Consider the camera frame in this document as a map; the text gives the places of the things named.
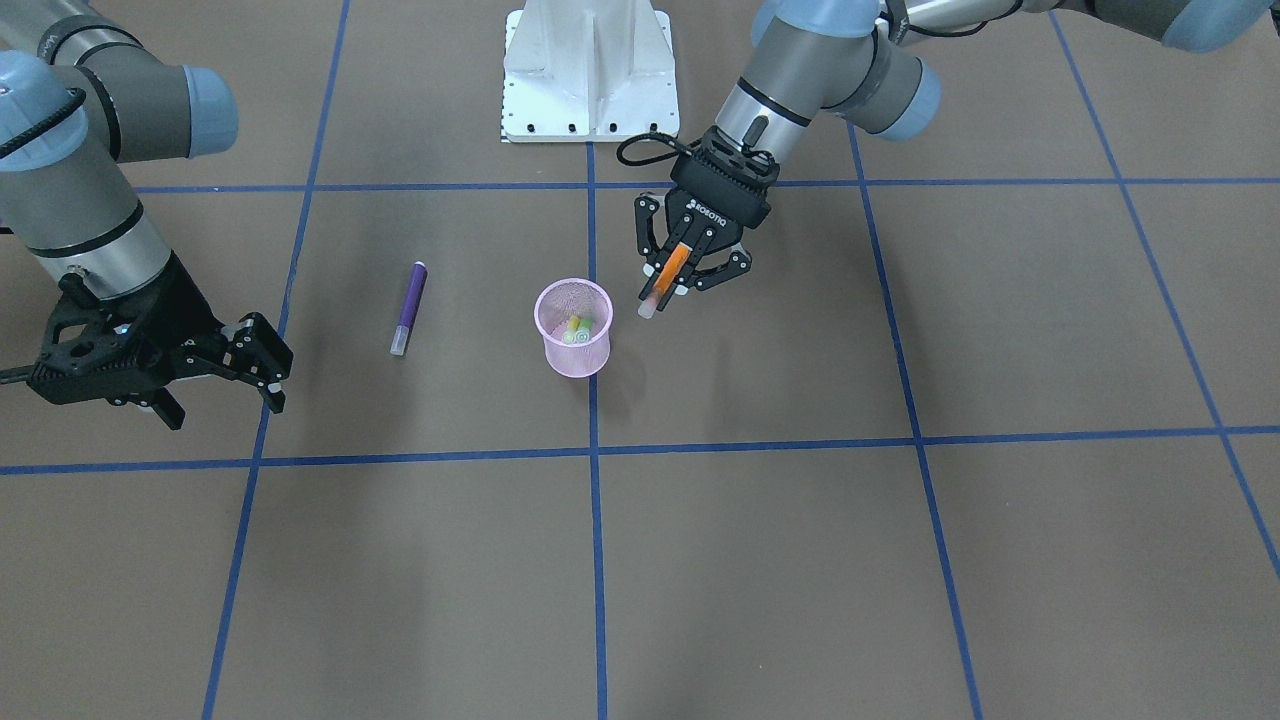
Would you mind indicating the pink mesh pen holder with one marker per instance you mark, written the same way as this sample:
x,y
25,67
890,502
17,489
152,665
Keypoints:
x,y
560,300

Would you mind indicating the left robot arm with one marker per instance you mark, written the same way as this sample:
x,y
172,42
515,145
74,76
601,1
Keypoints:
x,y
877,65

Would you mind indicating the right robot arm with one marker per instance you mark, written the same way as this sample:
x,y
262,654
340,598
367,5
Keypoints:
x,y
81,97

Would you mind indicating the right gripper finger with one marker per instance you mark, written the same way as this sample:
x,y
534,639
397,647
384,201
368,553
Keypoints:
x,y
257,355
156,400

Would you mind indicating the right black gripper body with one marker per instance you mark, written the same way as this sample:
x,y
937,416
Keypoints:
x,y
183,312

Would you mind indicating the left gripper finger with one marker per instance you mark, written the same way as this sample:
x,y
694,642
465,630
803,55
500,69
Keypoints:
x,y
651,228
738,263

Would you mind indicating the orange highlighter pen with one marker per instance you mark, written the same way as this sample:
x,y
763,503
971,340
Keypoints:
x,y
664,281

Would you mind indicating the purple highlighter pen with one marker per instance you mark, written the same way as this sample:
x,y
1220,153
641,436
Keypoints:
x,y
409,308

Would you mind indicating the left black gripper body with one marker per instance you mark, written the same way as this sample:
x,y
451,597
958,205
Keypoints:
x,y
712,228

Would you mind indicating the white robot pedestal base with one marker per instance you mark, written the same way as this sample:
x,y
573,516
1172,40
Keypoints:
x,y
588,72

